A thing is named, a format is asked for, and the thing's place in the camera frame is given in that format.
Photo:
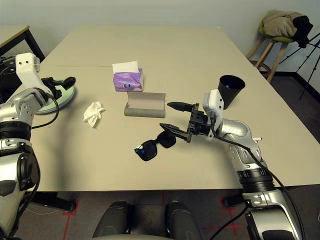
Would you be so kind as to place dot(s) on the grey robot right leg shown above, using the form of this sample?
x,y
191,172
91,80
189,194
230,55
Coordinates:
x,y
183,220

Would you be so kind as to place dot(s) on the black plastic cup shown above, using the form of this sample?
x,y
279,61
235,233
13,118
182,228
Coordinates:
x,y
232,95

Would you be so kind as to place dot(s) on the beige black-framed side table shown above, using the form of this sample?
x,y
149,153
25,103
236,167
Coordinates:
x,y
10,33

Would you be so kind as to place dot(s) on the grey glasses case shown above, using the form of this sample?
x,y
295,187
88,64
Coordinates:
x,y
145,112

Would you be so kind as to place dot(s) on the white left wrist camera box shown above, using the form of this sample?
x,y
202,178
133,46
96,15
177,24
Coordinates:
x,y
25,65

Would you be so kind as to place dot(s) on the green seat cushion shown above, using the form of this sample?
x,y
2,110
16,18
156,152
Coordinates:
x,y
282,39

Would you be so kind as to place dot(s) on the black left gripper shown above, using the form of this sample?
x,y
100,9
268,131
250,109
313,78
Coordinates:
x,y
51,83

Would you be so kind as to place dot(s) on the white tissue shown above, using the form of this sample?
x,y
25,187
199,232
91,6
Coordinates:
x,y
93,113

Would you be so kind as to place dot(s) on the grey robot left leg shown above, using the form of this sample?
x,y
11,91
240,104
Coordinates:
x,y
112,220

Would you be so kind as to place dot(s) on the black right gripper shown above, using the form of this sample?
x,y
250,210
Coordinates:
x,y
200,123

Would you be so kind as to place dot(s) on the black tripod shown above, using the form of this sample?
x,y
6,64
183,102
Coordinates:
x,y
306,60

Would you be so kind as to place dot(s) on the purple tissue pack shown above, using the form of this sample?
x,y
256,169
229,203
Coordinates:
x,y
127,80

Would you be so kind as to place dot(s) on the white marker pen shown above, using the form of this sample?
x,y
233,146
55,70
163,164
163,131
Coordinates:
x,y
257,139

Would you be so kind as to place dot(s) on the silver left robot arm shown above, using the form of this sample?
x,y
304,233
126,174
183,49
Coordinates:
x,y
15,110

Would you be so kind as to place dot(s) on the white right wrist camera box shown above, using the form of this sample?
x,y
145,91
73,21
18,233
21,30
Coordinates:
x,y
213,102

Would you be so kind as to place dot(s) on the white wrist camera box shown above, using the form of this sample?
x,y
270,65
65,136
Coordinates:
x,y
213,102
25,65

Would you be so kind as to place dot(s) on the black metal table foot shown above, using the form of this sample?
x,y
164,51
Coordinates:
x,y
233,198
55,201

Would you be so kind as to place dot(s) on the grey robot leg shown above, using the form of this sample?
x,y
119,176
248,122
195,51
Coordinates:
x,y
183,220
112,220

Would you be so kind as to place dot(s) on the black sunglasses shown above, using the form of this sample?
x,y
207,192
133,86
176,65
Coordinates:
x,y
147,151

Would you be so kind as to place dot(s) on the wooden stool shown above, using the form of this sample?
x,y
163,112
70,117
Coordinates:
x,y
265,52

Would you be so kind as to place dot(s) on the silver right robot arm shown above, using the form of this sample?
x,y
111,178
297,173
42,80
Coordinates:
x,y
235,130

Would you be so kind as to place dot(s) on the blue plastic plate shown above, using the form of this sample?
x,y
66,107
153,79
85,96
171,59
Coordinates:
x,y
50,111

